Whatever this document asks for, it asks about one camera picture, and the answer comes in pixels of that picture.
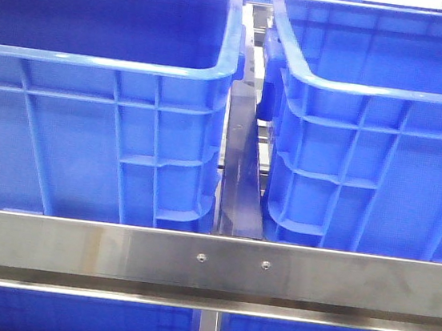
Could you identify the blue crate lower left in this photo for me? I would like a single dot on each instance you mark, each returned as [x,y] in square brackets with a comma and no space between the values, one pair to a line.
[25,310]

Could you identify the blue crate front right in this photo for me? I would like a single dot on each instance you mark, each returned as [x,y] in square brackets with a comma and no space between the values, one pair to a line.
[353,94]

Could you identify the blue crate front left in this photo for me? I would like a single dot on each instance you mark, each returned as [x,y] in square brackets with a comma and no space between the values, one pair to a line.
[113,110]

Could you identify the steel shelf front rail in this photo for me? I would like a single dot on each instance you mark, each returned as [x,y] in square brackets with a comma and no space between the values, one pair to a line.
[219,273]

